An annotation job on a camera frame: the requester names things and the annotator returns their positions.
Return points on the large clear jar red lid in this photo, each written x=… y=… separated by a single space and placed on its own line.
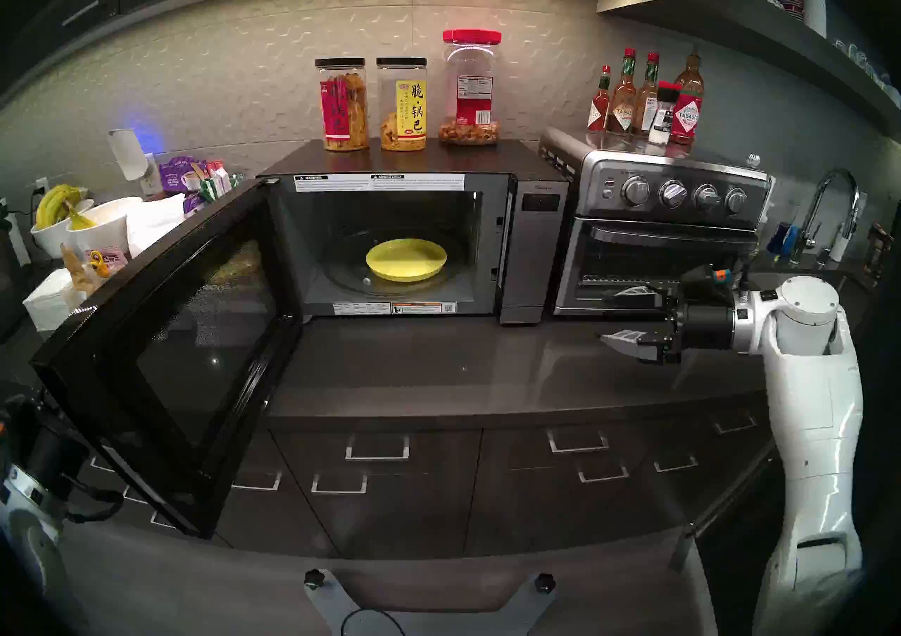
x=470 y=99

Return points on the white paper bag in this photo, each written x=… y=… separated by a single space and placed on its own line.
x=151 y=223

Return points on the brown kraft paper bag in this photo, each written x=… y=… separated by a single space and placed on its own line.
x=76 y=272

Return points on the stainless steel toaster oven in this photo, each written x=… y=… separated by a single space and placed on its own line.
x=676 y=198

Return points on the brown glass bottle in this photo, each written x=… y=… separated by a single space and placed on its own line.
x=876 y=251

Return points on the large red Tabasco bottle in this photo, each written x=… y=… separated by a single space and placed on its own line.
x=688 y=117

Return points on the white wall outlet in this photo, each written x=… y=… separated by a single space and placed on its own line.
x=151 y=182

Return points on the small red Tabasco bottle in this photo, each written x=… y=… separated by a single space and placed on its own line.
x=600 y=114

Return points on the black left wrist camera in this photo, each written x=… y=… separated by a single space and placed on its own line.
x=14 y=423

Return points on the dark wall shelf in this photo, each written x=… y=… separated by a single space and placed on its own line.
x=739 y=22

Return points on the glass microwave turntable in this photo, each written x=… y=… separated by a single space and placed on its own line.
x=345 y=275

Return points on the black glass microwave door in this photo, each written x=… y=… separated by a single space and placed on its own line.
x=183 y=360

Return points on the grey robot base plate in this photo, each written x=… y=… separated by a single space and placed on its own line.
x=436 y=620

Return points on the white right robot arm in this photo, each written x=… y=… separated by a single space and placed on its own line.
x=809 y=395

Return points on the chrome kitchen faucet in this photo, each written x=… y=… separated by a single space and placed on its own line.
x=823 y=194

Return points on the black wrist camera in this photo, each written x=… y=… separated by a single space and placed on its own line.
x=14 y=423
x=704 y=279

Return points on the large white bowl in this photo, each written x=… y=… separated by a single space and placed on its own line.
x=112 y=226

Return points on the black countertop appliance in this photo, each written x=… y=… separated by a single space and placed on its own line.
x=8 y=275

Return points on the orange-brown hot sauce bottle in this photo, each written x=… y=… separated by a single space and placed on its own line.
x=623 y=110

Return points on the small white bowl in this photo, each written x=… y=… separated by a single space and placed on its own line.
x=49 y=240

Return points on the pale brown hot sauce bottle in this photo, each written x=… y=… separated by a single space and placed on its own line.
x=646 y=103

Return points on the black cap spice shaker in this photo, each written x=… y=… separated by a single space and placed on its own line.
x=663 y=117

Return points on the pink snack packet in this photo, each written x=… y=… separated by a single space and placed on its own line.
x=112 y=260

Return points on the white napkin stack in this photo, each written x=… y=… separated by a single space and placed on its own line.
x=46 y=304

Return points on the white cup stack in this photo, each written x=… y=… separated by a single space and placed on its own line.
x=816 y=8

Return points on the green white sachet box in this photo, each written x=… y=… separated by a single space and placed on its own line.
x=222 y=180

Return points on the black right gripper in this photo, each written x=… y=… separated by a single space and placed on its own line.
x=704 y=326

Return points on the dark lower drawer cabinets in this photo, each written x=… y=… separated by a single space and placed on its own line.
x=401 y=501

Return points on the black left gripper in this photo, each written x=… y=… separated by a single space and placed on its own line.
x=53 y=455

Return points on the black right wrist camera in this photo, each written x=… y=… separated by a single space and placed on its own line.
x=704 y=279

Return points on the snack jar red label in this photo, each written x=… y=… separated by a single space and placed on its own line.
x=341 y=114

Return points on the white plug-in device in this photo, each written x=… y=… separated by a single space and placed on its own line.
x=127 y=152

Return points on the snack jar yellow label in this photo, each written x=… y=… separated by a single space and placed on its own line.
x=402 y=114

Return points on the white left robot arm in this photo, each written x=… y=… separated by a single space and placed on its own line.
x=35 y=550

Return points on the yellow banana bunch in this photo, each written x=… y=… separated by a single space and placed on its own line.
x=55 y=204

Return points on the yellow plate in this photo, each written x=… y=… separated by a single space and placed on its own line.
x=407 y=260

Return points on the black star knob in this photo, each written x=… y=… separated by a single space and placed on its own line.
x=544 y=583
x=314 y=578

